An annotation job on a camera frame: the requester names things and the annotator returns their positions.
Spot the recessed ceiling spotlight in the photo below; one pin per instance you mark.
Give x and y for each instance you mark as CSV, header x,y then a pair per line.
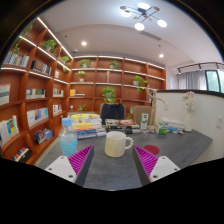
x,y
84,43
161,55

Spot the branched ceiling lamp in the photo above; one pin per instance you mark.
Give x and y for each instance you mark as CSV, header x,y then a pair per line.
x,y
143,14

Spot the white vase with flowers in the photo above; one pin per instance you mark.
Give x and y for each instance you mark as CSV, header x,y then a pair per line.
x,y
188,120

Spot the tan chair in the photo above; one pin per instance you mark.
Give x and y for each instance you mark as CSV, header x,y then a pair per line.
x,y
140,110

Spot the dark blue chair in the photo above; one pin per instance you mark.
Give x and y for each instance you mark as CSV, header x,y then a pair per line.
x,y
112,111

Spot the colourful book stack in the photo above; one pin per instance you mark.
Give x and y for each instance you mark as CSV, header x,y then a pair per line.
x,y
86,126

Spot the white wall socket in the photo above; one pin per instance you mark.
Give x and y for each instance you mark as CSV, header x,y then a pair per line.
x,y
219,122

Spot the window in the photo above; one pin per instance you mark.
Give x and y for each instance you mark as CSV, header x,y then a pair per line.
x,y
213,81

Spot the green and white carton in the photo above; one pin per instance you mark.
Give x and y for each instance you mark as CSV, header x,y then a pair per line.
x,y
144,121

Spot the black track light rail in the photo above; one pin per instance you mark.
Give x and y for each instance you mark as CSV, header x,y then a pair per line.
x,y
200,65

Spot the white book stack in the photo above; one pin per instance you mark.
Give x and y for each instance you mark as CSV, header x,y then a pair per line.
x,y
173,122

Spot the dark book stack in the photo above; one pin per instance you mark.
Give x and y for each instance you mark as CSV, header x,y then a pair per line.
x,y
121,126

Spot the wooden artist mannequin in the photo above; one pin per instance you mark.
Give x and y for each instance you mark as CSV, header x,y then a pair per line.
x,y
153,110

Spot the grey sheer curtain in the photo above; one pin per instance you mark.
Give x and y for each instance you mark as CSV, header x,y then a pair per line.
x,y
191,80

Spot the green tissue box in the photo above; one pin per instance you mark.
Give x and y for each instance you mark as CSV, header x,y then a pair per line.
x,y
161,129

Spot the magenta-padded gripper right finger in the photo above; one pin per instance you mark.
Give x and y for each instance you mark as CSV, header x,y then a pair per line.
x,y
163,166

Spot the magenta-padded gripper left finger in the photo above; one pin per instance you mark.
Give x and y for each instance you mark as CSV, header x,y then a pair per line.
x,y
60,166

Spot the clear blue-capped water bottle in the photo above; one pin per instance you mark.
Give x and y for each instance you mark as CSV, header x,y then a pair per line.
x,y
68,141

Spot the cream ceramic mug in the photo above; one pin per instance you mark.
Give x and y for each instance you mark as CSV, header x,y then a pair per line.
x,y
115,145

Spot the wooden shelf unit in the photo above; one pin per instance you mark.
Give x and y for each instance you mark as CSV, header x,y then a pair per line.
x,y
40,100

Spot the ceiling air vent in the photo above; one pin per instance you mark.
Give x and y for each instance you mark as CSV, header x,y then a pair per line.
x,y
150,35

